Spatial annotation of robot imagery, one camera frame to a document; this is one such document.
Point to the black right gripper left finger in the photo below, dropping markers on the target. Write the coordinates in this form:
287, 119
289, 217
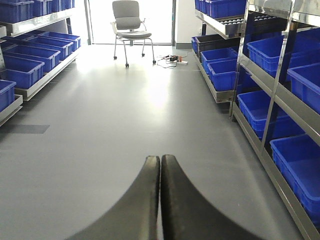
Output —
134, 216

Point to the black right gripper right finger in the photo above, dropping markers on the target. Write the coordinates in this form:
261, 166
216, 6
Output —
187, 215

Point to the right steel shelf rack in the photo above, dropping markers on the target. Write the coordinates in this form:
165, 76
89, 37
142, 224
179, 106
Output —
261, 16

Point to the steel shelf rack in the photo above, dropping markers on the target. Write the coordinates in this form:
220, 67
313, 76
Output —
261, 16
36, 44

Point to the gray office chair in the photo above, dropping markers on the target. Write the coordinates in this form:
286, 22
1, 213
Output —
127, 24

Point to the far right steel rack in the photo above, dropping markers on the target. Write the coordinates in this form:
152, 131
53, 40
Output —
220, 38

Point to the left steel shelf rack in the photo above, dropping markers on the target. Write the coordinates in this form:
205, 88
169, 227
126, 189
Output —
36, 44

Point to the power strip with cables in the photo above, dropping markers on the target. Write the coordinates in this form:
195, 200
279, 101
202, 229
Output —
171, 61

